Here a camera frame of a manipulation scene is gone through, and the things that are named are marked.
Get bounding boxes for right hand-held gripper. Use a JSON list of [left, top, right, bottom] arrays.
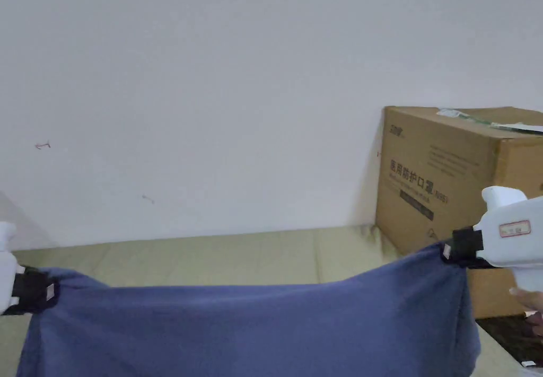
[[439, 186, 543, 294]]

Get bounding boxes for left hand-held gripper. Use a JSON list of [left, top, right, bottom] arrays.
[[0, 222, 62, 316]]

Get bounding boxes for dark blue garment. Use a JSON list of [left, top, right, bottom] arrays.
[[14, 241, 483, 377]]

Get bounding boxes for person's right hand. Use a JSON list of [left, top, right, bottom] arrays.
[[510, 290, 543, 338]]

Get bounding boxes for brown cardboard carton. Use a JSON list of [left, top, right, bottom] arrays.
[[375, 105, 543, 319]]

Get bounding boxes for black fabric item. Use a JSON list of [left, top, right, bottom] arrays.
[[475, 314, 543, 370]]

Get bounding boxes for bed with beige sheet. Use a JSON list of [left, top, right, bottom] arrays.
[[0, 223, 528, 377]]

